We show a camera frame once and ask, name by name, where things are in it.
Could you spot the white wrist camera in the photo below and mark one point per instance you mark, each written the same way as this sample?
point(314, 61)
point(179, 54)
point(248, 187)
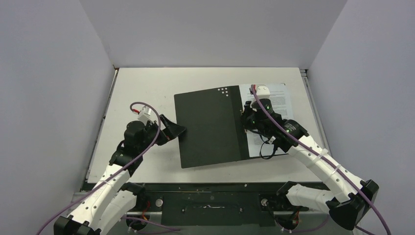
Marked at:
point(261, 91)
point(145, 114)

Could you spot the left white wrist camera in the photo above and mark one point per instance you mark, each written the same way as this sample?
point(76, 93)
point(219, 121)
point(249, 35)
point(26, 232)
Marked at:
point(145, 114)

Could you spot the grey and black folder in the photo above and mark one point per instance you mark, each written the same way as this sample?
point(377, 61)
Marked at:
point(214, 131)

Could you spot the aluminium frame rail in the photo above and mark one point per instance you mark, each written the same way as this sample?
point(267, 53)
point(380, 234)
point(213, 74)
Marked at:
point(298, 223)

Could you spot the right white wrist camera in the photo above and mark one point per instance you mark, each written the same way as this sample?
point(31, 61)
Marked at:
point(261, 91)

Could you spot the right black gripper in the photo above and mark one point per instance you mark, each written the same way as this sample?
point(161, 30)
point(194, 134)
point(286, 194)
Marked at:
point(252, 111)

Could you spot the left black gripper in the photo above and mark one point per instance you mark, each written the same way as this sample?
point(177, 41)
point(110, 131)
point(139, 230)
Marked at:
point(172, 129)

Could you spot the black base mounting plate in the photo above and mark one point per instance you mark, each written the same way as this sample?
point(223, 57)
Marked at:
point(216, 204)

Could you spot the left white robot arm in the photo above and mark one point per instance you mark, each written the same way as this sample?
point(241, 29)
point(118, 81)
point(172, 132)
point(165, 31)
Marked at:
point(114, 195)

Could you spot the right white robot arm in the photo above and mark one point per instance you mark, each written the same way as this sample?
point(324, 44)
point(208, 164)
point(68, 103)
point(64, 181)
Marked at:
point(347, 198)

